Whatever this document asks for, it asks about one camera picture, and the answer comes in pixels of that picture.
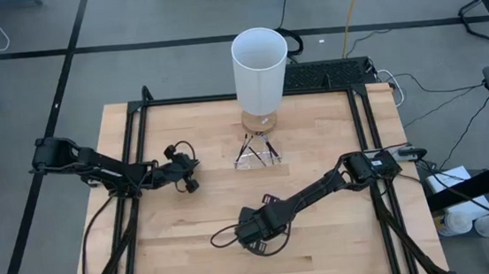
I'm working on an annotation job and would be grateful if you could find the thick black lamp cable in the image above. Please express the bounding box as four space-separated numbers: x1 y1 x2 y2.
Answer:
274 0 306 59

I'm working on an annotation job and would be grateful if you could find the black perforated metal box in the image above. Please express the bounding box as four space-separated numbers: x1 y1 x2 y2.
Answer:
282 56 378 94

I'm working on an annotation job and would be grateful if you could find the white paper sheet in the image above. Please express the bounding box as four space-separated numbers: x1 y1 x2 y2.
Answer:
424 164 475 195

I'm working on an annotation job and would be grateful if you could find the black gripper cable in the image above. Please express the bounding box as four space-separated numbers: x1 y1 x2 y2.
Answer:
209 219 294 263
169 139 201 195

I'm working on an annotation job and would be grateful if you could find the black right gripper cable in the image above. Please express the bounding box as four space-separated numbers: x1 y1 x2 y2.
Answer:
209 219 294 263

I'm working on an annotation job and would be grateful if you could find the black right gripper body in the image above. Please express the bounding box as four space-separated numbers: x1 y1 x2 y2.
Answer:
231 192 291 258

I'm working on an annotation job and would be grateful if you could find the black aluminium rig frame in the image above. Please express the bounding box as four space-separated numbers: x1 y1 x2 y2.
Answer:
56 60 451 274

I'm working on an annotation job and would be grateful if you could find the white looped cable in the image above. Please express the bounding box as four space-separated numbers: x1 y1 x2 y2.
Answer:
375 67 407 109

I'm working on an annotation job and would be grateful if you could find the thin black floor cable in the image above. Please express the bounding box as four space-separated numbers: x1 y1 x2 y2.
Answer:
400 86 489 128
380 65 489 99

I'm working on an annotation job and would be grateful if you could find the black left arm base cable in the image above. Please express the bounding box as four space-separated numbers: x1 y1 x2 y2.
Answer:
74 194 122 274

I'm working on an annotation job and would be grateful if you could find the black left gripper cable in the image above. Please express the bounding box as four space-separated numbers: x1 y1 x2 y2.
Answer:
169 139 201 195

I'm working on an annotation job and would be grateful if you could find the clear acrylic organizer container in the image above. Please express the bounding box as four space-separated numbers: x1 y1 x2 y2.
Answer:
230 129 285 171

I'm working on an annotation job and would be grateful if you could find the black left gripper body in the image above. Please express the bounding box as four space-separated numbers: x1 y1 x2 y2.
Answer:
151 141 202 197

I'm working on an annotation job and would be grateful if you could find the yellow cable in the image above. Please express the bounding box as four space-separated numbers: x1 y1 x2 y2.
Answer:
336 0 374 60

